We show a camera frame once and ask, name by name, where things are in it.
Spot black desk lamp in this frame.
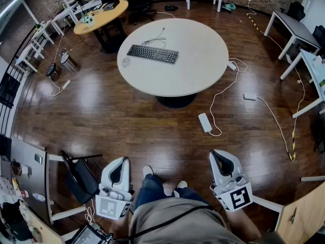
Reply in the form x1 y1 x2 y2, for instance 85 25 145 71
73 0 86 16

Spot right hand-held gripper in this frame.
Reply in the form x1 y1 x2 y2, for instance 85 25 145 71
209 149 254 211

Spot person's right white shoe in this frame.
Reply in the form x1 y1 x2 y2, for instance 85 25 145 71
172 180 188 198

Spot wooden panel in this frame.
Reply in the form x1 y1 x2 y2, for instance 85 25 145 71
275 181 325 244

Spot person's white shoe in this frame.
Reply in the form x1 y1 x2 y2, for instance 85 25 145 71
142 165 154 179
172 180 188 198

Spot yellow-black striped floor tape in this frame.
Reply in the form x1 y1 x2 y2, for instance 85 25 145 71
246 12 261 33

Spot white wall charger cable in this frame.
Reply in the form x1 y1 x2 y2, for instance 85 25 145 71
247 0 257 16

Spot black round stool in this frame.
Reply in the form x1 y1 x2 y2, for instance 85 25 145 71
45 63 58 78

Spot person's left forearm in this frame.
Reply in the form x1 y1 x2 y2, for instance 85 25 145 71
108 213 133 241

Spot person's left white shoe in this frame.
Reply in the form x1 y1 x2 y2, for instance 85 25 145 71
142 165 154 179

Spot brown pouch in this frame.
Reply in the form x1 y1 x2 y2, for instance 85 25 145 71
10 159 23 176

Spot white table frame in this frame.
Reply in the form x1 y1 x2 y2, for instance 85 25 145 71
251 195 285 215

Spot white floor cable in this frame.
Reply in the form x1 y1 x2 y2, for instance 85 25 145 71
156 11 177 19

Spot black folding chair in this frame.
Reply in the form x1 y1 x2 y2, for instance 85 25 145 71
60 150 104 205

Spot person's right forearm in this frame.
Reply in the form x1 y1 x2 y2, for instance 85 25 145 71
224 204 262 244

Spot dark desk with white legs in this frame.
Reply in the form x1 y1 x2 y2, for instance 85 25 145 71
0 136 87 244

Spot grey flat box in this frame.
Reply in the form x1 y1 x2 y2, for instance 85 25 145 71
102 1 120 12

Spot white side table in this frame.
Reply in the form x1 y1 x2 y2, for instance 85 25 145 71
50 6 78 37
31 20 55 45

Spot black railing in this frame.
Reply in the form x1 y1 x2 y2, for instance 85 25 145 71
0 25 35 137

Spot person's patterned shirt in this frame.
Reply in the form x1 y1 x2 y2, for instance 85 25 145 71
128 196 244 244

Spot black keyboard cable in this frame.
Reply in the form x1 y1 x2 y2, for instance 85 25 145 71
141 27 167 49

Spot black table pedestal base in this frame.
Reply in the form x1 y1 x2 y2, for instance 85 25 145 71
154 93 198 109

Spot metal trash bin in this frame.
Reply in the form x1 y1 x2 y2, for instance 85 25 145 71
59 48 78 72

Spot round yellow wooden table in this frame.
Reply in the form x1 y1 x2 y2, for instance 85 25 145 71
73 0 129 54

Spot white adapter cable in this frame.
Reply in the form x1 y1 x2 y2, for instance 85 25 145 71
256 95 293 160

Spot white flower pot plant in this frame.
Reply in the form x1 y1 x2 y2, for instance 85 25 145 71
81 13 95 27

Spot grey-top white-leg desk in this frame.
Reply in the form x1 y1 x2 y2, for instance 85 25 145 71
264 10 322 60

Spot long cable with striped end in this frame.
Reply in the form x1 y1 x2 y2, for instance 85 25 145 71
260 30 306 162

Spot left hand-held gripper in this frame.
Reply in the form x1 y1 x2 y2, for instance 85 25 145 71
95 157 135 221

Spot light blue desk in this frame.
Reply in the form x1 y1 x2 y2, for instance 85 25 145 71
280 49 325 119

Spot black keyboard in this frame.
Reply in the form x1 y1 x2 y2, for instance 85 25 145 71
126 44 179 65

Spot black shoulder strap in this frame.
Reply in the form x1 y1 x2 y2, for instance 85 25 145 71
111 204 216 241

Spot person's legs in jeans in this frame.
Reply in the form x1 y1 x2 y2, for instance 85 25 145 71
134 173 211 212

